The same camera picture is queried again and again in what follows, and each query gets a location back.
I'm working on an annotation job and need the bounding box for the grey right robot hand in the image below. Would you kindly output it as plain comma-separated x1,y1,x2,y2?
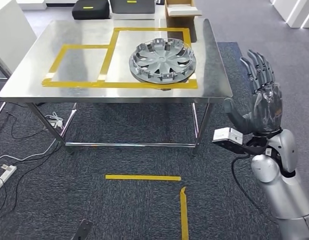
223,48,283,136

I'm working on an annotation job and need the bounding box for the grey plastic wheel hubcap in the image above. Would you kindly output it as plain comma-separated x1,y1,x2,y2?
128,37,197,86

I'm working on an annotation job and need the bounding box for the yellow tape on workbench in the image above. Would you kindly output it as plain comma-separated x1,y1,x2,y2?
42,27,199,90

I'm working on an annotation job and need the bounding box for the stainless steel workbench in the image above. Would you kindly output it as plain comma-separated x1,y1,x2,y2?
0,18,233,157

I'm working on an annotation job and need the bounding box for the white block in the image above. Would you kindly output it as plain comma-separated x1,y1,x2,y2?
270,0,301,23
286,0,309,30

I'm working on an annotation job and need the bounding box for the cardboard box with white insert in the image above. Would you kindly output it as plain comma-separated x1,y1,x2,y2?
165,0,202,19

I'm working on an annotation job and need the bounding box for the torn yellow floor tape strip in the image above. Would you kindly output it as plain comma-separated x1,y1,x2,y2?
179,186,190,240

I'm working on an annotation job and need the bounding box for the grey case with yellow label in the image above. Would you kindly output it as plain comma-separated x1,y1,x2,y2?
110,0,156,15

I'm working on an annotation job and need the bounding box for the black case with yellow label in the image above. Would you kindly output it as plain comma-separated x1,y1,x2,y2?
72,0,110,20

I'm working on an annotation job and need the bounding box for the dark grey robot plate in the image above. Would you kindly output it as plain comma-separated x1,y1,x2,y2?
71,218,94,240

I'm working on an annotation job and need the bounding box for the white low platform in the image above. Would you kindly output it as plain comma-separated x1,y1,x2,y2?
16,0,77,11

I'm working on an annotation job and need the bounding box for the white table with metal legs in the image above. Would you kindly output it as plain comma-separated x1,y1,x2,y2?
0,0,38,124

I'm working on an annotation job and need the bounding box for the white power strip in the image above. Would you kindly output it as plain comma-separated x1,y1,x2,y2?
0,164,17,195

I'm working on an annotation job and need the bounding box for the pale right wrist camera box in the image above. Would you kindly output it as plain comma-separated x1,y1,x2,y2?
211,127,244,148

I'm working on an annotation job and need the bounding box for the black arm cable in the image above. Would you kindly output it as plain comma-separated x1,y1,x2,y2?
230,153,279,226

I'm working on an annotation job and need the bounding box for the white adapter with cable bundle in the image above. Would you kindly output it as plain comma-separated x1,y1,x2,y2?
45,111,65,131

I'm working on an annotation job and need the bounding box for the white power cable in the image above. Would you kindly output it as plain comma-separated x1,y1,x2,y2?
0,137,57,165

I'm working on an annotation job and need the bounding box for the black floor cable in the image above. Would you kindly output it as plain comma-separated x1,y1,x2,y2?
0,142,62,223

